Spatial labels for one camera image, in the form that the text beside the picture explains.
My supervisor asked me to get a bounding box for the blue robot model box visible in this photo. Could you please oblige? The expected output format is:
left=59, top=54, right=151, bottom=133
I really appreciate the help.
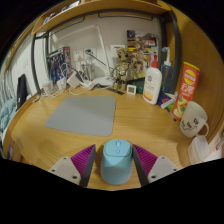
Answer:
left=46, top=46, right=72, bottom=86

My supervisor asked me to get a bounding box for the small white clock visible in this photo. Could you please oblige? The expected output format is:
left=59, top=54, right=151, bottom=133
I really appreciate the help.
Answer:
left=126, top=83, right=137, bottom=96

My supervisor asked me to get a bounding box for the grey mouse pad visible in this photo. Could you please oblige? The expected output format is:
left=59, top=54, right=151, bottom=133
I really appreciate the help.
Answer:
left=44, top=95, right=118, bottom=137

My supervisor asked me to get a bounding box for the metal cup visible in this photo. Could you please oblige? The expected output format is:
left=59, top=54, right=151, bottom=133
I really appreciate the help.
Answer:
left=79, top=61, right=93, bottom=81

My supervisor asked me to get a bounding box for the black hanging bag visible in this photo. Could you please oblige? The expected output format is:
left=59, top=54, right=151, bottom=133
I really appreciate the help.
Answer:
left=16, top=73, right=29, bottom=109

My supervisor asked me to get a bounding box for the light blue computer mouse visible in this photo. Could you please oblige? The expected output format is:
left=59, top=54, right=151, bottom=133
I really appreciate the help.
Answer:
left=100, top=138, right=134, bottom=186

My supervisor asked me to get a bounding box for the white red-capped lotion bottle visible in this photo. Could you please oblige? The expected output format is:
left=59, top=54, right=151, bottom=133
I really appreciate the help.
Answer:
left=142, top=54, right=163, bottom=106

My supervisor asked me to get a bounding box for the clear glass jar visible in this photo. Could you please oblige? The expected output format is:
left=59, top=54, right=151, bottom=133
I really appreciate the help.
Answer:
left=42, top=79, right=55, bottom=96

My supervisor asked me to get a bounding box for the white power strip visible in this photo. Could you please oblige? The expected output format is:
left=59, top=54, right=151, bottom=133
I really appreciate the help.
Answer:
left=82, top=80, right=96, bottom=91

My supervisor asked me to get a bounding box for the white power adapter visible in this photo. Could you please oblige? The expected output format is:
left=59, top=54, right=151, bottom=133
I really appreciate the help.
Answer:
left=66, top=73, right=81, bottom=89

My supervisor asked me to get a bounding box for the clear plastic container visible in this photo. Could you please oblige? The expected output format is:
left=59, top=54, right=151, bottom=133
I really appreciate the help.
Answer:
left=187, top=134, right=212, bottom=165

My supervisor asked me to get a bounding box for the white cable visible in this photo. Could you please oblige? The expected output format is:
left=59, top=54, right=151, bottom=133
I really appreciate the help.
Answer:
left=39, top=84, right=91, bottom=100

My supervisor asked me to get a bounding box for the dark green round container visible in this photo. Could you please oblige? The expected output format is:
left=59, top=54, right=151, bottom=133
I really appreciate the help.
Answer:
left=131, top=77, right=146, bottom=94

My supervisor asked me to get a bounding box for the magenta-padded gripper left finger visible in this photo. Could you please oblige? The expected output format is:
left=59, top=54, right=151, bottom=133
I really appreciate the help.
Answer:
left=48, top=143, right=97, bottom=188

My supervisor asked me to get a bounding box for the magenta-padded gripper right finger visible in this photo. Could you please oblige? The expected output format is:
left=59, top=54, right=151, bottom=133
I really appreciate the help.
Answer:
left=131, top=143, right=181, bottom=187

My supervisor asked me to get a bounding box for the teal blanket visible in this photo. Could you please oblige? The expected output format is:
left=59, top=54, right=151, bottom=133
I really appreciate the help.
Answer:
left=0, top=98, right=18, bottom=134

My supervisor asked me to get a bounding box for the white mug with face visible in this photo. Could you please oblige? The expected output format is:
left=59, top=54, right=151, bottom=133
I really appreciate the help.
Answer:
left=179, top=100, right=210, bottom=139

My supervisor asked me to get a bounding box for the colourful printed box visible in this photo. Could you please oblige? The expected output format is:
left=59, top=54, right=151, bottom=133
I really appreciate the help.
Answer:
left=126, top=29, right=158, bottom=69

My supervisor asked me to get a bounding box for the wooden tree figure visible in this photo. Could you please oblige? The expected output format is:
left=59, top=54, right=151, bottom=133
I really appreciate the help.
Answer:
left=112, top=47, right=132, bottom=92

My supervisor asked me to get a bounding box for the red chip can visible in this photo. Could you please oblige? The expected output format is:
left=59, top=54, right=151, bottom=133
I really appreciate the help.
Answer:
left=171, top=61, right=201, bottom=121

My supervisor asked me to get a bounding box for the white desk lamp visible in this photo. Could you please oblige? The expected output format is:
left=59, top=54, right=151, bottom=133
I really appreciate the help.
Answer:
left=49, top=24, right=116, bottom=87

